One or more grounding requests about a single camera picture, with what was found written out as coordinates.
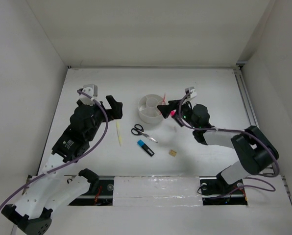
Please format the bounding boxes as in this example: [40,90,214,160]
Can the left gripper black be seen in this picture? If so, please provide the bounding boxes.
[87,95,122,141]

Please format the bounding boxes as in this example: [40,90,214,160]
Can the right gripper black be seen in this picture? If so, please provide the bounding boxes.
[157,96,198,130]

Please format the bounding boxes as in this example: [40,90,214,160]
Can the pink pen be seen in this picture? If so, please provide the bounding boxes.
[162,93,166,105]

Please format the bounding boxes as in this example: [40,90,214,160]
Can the yellow highlighter pen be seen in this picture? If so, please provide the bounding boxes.
[116,121,122,146]

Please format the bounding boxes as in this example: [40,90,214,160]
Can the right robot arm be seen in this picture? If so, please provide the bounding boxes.
[157,100,279,197]

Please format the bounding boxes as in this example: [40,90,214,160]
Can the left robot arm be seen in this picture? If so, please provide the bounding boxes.
[1,95,123,235]

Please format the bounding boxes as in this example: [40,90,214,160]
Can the white round divided organizer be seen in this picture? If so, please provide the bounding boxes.
[138,94,164,124]

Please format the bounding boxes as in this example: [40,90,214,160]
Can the blue cap black marker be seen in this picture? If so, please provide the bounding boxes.
[137,140,154,157]

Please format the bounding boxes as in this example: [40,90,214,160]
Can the tan eraser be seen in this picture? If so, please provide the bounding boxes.
[169,149,177,157]

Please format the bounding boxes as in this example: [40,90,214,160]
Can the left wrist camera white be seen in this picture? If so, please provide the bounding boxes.
[77,84,98,106]

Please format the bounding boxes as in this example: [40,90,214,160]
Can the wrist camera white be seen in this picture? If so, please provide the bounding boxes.
[77,84,98,106]
[185,87,197,100]

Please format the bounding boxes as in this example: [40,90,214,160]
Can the black handled scissors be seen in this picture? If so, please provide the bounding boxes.
[131,124,158,143]

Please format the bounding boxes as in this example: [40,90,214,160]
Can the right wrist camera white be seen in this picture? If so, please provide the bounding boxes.
[185,87,197,100]

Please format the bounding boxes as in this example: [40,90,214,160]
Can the aluminium rail right edge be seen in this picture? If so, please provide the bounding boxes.
[233,64,259,127]

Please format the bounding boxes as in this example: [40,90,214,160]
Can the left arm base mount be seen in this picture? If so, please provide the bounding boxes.
[69,176,114,206]

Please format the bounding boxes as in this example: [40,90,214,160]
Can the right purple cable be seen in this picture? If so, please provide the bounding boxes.
[180,92,281,199]

